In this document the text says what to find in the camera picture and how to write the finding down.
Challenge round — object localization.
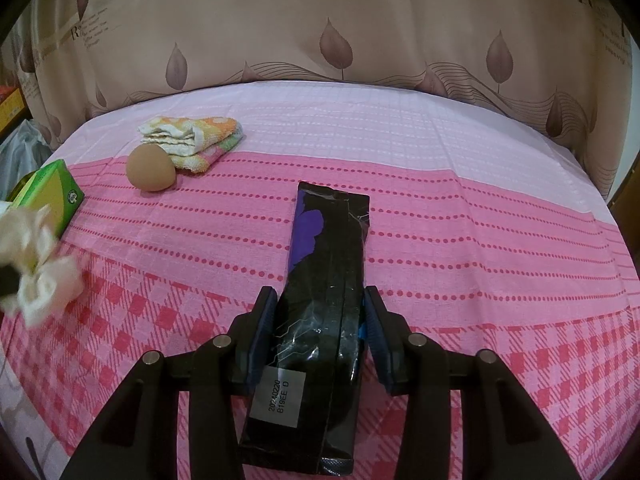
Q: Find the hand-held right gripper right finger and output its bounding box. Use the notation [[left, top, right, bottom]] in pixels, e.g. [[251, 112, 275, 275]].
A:
[[362, 285, 576, 480]]

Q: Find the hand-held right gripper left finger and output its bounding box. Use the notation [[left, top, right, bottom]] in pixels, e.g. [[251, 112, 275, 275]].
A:
[[60, 287, 278, 480]]

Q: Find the cream satin cloth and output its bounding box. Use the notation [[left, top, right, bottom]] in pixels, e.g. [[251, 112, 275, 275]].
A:
[[0, 205, 83, 328]]

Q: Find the black and purple packet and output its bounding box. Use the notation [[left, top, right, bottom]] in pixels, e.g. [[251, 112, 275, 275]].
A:
[[237, 180, 372, 476]]

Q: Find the green cardboard box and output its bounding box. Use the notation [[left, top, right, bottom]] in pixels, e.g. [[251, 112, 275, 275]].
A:
[[7, 159, 85, 241]]

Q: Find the grey plastic bag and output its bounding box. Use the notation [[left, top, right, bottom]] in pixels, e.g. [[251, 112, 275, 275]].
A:
[[0, 119, 51, 201]]

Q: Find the pink checked bedsheet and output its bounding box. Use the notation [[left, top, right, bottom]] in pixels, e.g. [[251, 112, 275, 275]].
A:
[[0, 80, 640, 480]]

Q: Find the orange yellow box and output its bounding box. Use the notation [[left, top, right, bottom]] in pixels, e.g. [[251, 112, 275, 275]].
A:
[[0, 84, 27, 128]]

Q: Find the brown egg-shaped sponge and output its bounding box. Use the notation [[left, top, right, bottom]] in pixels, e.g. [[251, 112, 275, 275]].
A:
[[126, 145, 177, 192]]

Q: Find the striped pastel towel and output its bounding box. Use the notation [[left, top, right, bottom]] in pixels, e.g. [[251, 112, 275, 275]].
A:
[[137, 116, 246, 175]]

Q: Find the leaf-print beige curtain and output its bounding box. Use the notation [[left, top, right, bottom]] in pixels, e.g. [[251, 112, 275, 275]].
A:
[[15, 0, 640, 201]]

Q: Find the wooden frame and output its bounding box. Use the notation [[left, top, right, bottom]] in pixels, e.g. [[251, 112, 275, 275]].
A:
[[607, 150, 640, 213]]

